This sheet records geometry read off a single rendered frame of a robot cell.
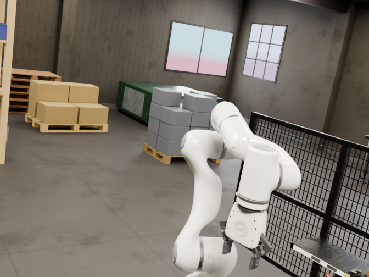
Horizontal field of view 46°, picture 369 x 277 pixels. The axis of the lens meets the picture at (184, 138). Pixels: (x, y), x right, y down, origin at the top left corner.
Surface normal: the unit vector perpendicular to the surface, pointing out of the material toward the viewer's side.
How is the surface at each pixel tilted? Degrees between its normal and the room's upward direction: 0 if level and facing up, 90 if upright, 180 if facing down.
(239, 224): 90
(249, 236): 89
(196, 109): 90
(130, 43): 90
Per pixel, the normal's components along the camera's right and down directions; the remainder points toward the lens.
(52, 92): 0.58, 0.27
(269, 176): 0.39, 0.24
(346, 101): -0.82, -0.01
